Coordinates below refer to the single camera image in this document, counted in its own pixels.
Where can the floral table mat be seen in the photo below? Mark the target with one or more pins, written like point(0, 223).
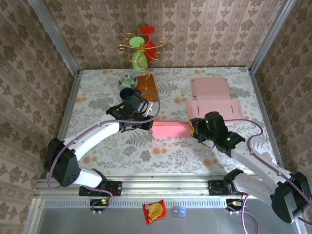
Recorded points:
point(170, 165)

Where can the aluminium mounting rail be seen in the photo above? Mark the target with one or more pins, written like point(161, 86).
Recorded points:
point(165, 187)

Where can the red plastic goblet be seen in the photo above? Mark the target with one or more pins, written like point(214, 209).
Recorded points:
point(147, 30)

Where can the blue memory card case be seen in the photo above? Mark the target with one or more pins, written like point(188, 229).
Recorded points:
point(182, 212)

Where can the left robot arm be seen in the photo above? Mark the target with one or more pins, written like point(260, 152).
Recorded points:
point(63, 165)

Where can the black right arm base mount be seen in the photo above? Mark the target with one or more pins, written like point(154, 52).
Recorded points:
point(215, 189)

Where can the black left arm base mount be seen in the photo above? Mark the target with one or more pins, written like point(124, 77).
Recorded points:
point(117, 189)

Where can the aluminium frame post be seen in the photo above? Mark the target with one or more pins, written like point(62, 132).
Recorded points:
point(270, 36)
point(53, 36)

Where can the leaf pattern bowl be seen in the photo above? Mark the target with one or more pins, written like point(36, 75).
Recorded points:
point(127, 81)

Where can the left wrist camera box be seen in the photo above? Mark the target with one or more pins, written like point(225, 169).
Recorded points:
point(149, 108)

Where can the red snack packet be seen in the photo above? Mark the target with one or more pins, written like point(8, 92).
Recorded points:
point(154, 211)

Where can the pink paper box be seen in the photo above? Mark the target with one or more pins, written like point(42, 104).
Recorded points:
point(212, 89)
point(170, 129)

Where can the grey memory card case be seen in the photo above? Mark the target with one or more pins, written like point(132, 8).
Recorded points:
point(175, 212)

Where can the small connector board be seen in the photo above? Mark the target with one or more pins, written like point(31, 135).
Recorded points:
point(232, 204)
point(100, 204)

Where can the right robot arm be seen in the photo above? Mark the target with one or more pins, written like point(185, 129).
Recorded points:
point(287, 200)

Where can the aluminium side rail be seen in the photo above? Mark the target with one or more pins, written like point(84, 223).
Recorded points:
point(263, 109)
point(70, 102)

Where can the dark blue mug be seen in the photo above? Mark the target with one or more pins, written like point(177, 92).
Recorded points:
point(125, 93)

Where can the green plastic goblet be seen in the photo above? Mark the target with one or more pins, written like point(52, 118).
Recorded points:
point(140, 62)

